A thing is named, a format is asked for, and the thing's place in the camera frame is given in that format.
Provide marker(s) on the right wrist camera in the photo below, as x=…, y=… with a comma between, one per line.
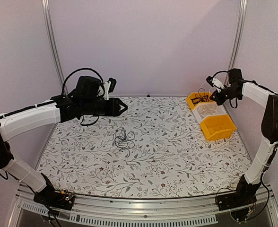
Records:
x=214, y=82

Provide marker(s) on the near yellow plastic bin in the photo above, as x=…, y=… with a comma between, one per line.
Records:
x=218, y=127

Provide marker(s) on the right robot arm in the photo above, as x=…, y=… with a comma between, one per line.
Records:
x=237, y=89

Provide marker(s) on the yellow plastic bin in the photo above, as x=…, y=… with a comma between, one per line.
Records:
x=197, y=98
x=218, y=127

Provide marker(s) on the right aluminium frame post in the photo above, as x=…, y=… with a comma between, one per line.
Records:
x=238, y=33

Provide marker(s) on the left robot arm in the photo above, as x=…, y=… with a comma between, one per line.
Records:
x=89, y=97

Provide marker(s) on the front aluminium rail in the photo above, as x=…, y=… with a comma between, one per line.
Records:
x=93, y=211

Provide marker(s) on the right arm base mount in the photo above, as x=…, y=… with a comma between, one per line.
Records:
x=243, y=195

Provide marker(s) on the far yellow plastic bin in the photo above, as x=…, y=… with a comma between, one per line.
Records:
x=197, y=98

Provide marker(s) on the aluminium frame post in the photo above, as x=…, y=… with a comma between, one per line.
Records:
x=238, y=33
x=52, y=40

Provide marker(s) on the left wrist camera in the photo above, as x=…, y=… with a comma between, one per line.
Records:
x=109, y=87

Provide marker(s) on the floral patterned table mat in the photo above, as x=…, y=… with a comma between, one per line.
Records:
x=154, y=150

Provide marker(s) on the left aluminium frame post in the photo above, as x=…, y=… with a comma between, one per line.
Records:
x=52, y=40

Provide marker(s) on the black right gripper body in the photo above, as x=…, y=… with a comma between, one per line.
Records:
x=231, y=95

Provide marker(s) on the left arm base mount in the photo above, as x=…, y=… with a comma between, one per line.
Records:
x=53, y=198

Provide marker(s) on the white translucent plastic bin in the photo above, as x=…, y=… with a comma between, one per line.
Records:
x=203, y=111

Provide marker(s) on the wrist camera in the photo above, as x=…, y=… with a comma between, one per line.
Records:
x=214, y=82
x=109, y=87

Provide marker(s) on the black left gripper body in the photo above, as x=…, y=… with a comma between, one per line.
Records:
x=112, y=111

